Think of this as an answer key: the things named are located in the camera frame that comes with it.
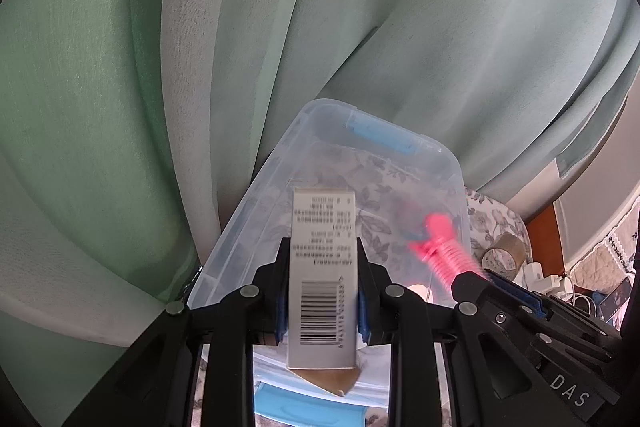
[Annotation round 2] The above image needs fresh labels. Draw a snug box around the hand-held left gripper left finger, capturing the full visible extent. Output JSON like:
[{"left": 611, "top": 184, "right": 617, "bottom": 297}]
[{"left": 75, "top": 236, "right": 292, "bottom": 427}]

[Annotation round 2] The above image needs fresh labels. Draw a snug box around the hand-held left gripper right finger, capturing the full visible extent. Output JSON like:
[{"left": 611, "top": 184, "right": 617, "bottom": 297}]
[{"left": 356, "top": 237, "right": 553, "bottom": 427}]

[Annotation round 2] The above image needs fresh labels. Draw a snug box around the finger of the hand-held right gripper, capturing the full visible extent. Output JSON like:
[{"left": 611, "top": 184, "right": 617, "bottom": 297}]
[
  {"left": 487, "top": 269, "right": 622, "bottom": 349},
  {"left": 450, "top": 271, "right": 566, "bottom": 360}
]

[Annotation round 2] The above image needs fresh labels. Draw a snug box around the brown packing tape roll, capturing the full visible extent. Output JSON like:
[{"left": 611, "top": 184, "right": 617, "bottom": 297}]
[{"left": 481, "top": 234, "right": 527, "bottom": 281}]

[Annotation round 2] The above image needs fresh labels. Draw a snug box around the grey barcode carton box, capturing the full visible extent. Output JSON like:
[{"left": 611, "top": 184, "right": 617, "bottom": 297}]
[{"left": 286, "top": 187, "right": 362, "bottom": 397}]

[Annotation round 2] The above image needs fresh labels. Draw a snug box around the clear plastic container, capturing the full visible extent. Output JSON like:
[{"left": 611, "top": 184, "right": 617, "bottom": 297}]
[{"left": 186, "top": 98, "right": 472, "bottom": 427}]

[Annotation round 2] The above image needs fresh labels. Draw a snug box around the pink ribbed plastic item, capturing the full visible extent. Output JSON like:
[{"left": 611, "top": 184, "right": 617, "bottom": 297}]
[{"left": 407, "top": 212, "right": 488, "bottom": 290}]

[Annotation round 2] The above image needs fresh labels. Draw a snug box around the wooden nightstand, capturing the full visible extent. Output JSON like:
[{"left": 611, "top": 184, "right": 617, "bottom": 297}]
[{"left": 527, "top": 206, "right": 565, "bottom": 277}]

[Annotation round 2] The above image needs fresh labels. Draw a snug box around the floral bedsheet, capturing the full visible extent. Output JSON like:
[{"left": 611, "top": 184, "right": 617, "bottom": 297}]
[{"left": 464, "top": 187, "right": 530, "bottom": 260}]

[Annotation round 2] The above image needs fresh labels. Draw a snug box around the beige quilted lace cover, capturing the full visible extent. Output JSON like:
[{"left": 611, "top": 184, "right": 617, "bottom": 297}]
[{"left": 569, "top": 212, "right": 640, "bottom": 300}]

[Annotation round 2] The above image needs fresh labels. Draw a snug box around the grey padded headboard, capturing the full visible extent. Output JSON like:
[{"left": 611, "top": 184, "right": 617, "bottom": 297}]
[{"left": 552, "top": 177, "right": 640, "bottom": 260}]

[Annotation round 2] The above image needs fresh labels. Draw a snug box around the pale green curtain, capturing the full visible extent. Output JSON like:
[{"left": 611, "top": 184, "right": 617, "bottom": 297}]
[{"left": 0, "top": 0, "right": 640, "bottom": 348}]

